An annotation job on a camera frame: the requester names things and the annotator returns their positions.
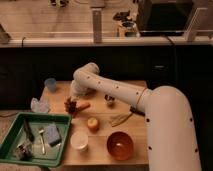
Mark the blue plastic cup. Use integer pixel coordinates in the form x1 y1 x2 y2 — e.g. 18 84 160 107
44 78 56 93

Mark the orange yellow fruit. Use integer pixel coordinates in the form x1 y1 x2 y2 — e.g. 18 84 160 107
87 117 99 132

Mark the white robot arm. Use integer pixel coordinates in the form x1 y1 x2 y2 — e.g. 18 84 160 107
71 63 202 171

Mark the clear crumpled plastic bag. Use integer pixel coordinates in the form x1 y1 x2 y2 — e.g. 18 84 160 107
30 98 50 113

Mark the black spatula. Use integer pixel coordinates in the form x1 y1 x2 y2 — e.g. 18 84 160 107
23 120 34 142

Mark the black monitor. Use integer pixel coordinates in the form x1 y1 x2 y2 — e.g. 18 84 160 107
136 0 194 35

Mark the dark red grape bunch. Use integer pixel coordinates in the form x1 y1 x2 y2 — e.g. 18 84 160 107
64 98 77 115

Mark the white plastic spoon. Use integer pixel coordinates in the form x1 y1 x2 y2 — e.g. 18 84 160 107
39 129 46 155

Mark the orange carrot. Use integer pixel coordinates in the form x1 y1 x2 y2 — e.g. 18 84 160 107
71 102 90 115

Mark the green plastic tray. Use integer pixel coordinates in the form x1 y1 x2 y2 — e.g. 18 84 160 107
0 112 72 167

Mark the blue sponge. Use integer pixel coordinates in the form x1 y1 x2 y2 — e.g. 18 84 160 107
44 124 61 146

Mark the white plastic cup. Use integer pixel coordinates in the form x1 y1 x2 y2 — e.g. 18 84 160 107
70 131 88 152

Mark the crumpled metal foil object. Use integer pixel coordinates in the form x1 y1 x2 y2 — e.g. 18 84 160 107
15 142 32 160

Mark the white post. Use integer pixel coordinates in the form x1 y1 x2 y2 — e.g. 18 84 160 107
92 8 102 43

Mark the small metal cup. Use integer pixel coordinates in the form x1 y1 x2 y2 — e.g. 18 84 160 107
104 95 115 106

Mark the purple bowl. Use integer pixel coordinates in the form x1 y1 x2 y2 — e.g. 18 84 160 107
84 89 95 96

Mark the red bowl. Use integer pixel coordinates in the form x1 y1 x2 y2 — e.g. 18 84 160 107
107 131 134 161

